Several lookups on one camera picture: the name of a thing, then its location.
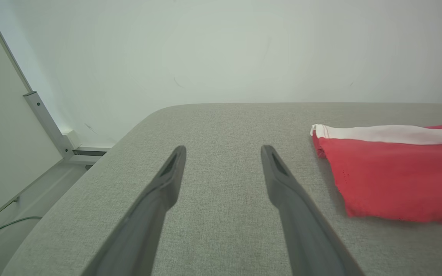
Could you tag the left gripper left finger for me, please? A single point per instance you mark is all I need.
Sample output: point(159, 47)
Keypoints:
point(140, 230)

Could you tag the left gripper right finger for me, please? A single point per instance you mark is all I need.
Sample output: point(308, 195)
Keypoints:
point(305, 237)

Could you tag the red Bulls 23 shorts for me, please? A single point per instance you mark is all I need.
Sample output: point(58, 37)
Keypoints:
point(397, 180)

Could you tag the white partition panel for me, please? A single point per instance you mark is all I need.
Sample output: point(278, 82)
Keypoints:
point(2, 134)

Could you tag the grey aluminium frame post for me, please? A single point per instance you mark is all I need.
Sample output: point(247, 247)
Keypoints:
point(48, 122)

